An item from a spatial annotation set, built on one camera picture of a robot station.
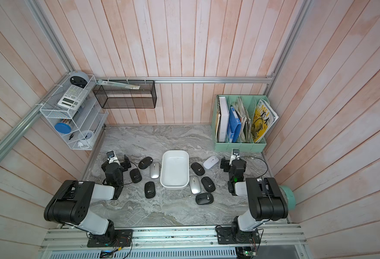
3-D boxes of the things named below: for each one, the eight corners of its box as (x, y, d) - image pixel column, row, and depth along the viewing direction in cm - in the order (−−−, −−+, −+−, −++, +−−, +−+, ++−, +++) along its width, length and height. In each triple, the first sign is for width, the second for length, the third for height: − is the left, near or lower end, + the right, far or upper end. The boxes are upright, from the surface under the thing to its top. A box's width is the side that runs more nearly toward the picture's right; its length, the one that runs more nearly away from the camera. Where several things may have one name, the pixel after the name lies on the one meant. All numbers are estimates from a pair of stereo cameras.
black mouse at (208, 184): (206, 194, 89) (206, 193, 87) (199, 179, 94) (199, 178, 92) (215, 191, 90) (216, 189, 88) (208, 176, 96) (209, 174, 94)
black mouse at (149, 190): (146, 199, 87) (145, 198, 85) (144, 184, 92) (144, 182, 91) (156, 197, 88) (155, 195, 86) (154, 182, 93) (153, 180, 92)
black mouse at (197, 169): (199, 177, 95) (200, 175, 93) (189, 167, 100) (189, 164, 97) (205, 173, 97) (206, 170, 95) (195, 163, 102) (195, 160, 99)
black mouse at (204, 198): (195, 204, 85) (196, 203, 83) (195, 194, 89) (195, 192, 87) (213, 204, 85) (214, 203, 83) (212, 194, 89) (212, 192, 87)
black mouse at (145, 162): (136, 166, 100) (135, 164, 98) (147, 156, 105) (146, 154, 103) (143, 171, 98) (142, 169, 96) (153, 160, 103) (153, 158, 101)
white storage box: (158, 190, 90) (156, 186, 85) (162, 155, 105) (161, 150, 101) (189, 190, 90) (189, 186, 85) (188, 155, 105) (189, 150, 101)
